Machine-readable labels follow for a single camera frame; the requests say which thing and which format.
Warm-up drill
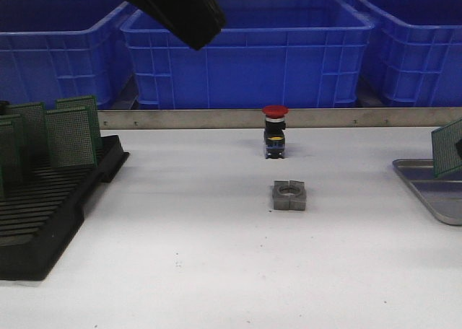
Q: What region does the silver metal tray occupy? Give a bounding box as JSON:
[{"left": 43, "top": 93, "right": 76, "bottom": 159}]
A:
[{"left": 392, "top": 159, "right": 461, "bottom": 226}]

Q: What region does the red emergency stop button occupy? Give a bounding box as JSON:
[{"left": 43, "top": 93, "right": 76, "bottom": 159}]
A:
[{"left": 262, "top": 105, "right": 289, "bottom": 159}]

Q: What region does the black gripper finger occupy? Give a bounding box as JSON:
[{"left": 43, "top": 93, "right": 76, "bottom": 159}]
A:
[
  {"left": 125, "top": 0, "right": 226, "bottom": 51},
  {"left": 455, "top": 139, "right": 462, "bottom": 159}
]

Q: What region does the green perforated circuit board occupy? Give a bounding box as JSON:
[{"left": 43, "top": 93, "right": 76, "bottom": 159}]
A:
[
  {"left": 431, "top": 119, "right": 461, "bottom": 177},
  {"left": 56, "top": 95, "right": 103, "bottom": 152},
  {"left": 6, "top": 102, "right": 48, "bottom": 157},
  {"left": 45, "top": 109, "right": 97, "bottom": 169},
  {"left": 1, "top": 121, "right": 19, "bottom": 199},
  {"left": 1, "top": 114, "right": 26, "bottom": 185}
]

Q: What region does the metal shelving rack frame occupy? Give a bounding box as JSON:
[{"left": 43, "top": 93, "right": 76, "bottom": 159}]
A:
[{"left": 98, "top": 108, "right": 461, "bottom": 130}]

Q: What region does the black slotted board rack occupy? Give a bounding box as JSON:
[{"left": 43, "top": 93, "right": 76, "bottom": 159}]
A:
[{"left": 1, "top": 135, "right": 128, "bottom": 281}]

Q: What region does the grey metal clamp block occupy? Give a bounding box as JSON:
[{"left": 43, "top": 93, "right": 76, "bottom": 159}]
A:
[{"left": 271, "top": 180, "right": 307, "bottom": 211}]

